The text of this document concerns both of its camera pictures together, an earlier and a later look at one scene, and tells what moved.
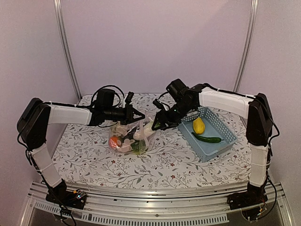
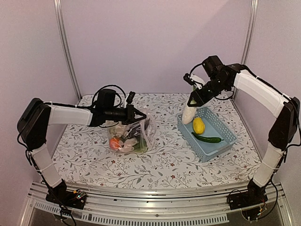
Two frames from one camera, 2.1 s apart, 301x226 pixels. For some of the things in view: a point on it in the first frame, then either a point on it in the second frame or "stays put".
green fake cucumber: (207, 139) stays put
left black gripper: (129, 116) stays put
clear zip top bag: (132, 138) stays put
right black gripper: (166, 116) to (204, 90)
